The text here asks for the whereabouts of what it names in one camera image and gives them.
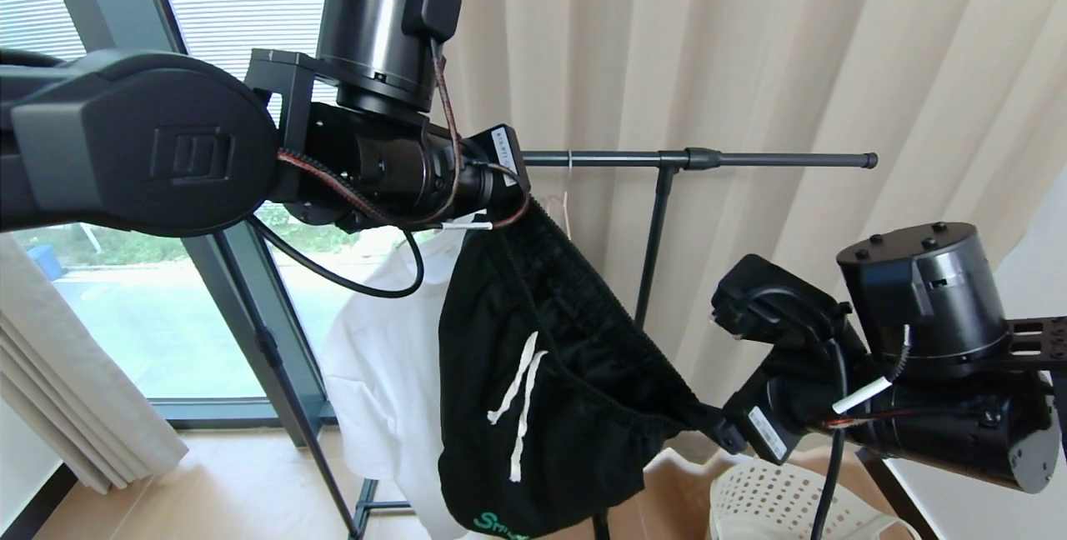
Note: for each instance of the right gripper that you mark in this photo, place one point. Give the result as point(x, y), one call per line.
point(942, 432)

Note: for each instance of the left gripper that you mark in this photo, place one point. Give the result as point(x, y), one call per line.
point(392, 165)

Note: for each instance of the pink clothes hanger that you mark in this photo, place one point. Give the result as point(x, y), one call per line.
point(568, 208)

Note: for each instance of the white garment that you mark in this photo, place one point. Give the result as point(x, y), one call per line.
point(383, 373)

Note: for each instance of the black garment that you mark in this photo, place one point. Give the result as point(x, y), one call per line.
point(567, 407)

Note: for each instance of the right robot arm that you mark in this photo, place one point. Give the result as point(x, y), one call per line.
point(934, 298)

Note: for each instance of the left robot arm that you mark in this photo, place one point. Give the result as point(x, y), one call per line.
point(125, 148)

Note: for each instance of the white laundry basket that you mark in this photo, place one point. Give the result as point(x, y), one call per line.
point(767, 498)

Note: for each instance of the black clothes rack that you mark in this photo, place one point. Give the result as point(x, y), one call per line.
point(750, 159)

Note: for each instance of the beige curtain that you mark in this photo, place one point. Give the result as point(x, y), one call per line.
point(67, 390)
point(750, 40)

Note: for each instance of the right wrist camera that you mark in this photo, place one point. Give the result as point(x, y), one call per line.
point(775, 298)

